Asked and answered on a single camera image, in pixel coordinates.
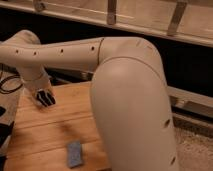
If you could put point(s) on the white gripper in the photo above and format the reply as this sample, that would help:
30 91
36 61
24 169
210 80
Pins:
40 84

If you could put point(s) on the black white striped eraser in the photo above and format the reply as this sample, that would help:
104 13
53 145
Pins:
43 97

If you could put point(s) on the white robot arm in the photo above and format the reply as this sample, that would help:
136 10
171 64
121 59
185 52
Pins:
129 95

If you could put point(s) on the wooden table board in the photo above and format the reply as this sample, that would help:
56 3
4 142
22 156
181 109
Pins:
40 136

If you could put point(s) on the blue sponge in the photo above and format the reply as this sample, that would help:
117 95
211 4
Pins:
74 156

